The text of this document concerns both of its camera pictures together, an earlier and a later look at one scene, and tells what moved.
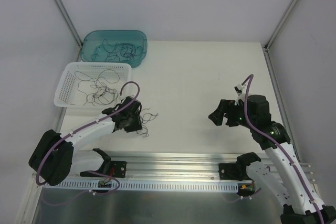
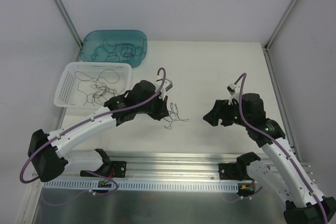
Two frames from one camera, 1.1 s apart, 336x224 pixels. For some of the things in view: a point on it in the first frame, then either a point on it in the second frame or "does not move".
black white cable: (90, 85) does not move
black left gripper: (134, 120) → (159, 109)
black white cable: (96, 89) does not move
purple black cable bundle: (144, 118) → (173, 115)
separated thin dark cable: (119, 51) does not move
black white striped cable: (102, 95) does not move
